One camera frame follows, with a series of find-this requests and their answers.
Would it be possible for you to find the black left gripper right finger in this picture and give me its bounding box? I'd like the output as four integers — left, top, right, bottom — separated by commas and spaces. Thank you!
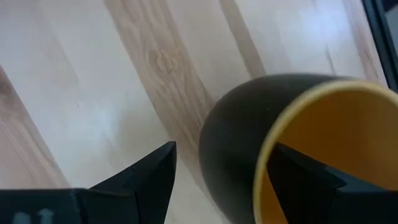
266, 142, 398, 224

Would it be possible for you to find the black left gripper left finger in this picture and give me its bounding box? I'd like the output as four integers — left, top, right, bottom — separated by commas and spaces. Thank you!
73, 141, 178, 224

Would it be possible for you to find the black mug with yellow inside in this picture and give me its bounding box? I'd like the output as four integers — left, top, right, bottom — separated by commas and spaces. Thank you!
198, 73, 398, 224

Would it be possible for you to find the black aluminium table frame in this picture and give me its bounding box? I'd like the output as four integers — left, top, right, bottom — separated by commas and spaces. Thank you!
361, 0, 398, 93

